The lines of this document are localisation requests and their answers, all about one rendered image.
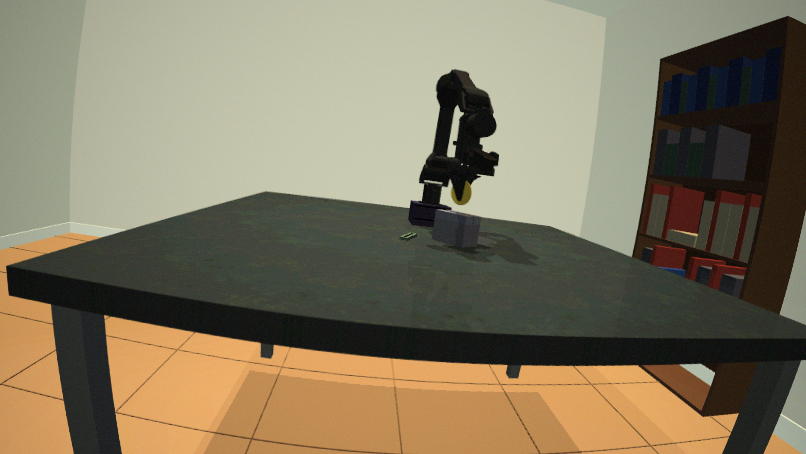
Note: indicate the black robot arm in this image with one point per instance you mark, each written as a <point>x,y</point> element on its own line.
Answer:
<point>456,88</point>

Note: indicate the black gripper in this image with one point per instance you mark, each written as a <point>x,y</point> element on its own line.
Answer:
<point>460,174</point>

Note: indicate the gold coin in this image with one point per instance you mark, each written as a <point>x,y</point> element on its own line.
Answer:
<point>466,194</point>

